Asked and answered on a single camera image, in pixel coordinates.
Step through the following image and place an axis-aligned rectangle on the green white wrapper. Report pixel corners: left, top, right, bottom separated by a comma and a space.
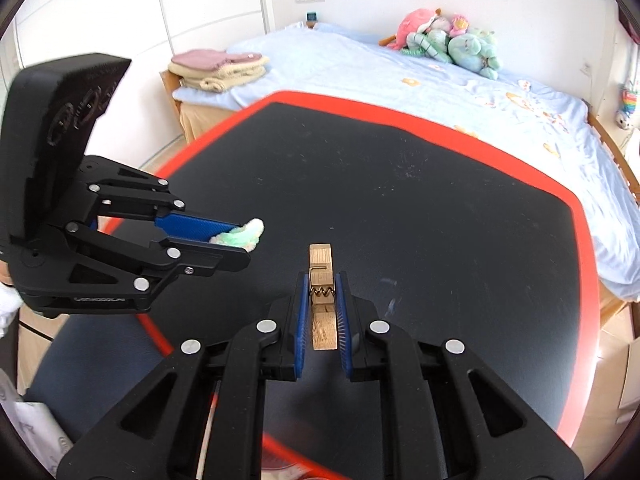
209, 218, 265, 252

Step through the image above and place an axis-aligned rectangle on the wooden clothespin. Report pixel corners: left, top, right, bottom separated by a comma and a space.
308, 243, 338, 351

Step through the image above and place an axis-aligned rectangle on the folded towels stack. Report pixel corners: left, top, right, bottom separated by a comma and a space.
168, 49, 269, 93

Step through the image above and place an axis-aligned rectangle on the red black table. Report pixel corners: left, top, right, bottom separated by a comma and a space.
139, 92, 598, 479

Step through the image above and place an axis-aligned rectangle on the bed with blue sheet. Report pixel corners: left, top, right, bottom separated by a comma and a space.
164, 22, 639, 301

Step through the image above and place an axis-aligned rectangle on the plush toys pile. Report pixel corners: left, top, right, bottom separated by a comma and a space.
378, 8, 500, 80

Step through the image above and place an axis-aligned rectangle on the rainbow hanging toy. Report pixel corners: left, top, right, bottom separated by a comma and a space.
615, 80, 638, 130

